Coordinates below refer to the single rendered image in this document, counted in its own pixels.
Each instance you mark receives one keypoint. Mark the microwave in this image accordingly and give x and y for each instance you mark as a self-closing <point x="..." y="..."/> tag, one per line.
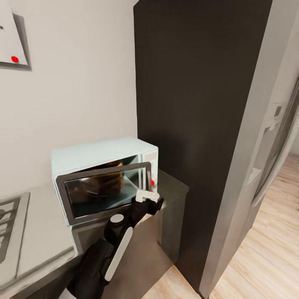
<point x="85" y="196"/>

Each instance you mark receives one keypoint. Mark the popcorn bag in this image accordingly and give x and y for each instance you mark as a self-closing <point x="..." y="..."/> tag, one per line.
<point x="105" y="165"/>

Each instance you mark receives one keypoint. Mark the burner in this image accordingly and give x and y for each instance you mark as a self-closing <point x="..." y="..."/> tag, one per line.
<point x="13" y="213"/>

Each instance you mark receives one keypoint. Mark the fridge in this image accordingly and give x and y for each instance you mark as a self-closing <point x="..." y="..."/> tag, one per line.
<point x="217" y="87"/>

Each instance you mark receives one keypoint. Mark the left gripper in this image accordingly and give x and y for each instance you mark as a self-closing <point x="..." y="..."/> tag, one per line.
<point x="148" y="206"/>

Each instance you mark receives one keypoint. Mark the range hood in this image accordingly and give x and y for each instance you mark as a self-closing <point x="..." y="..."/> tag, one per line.
<point x="11" y="49"/>

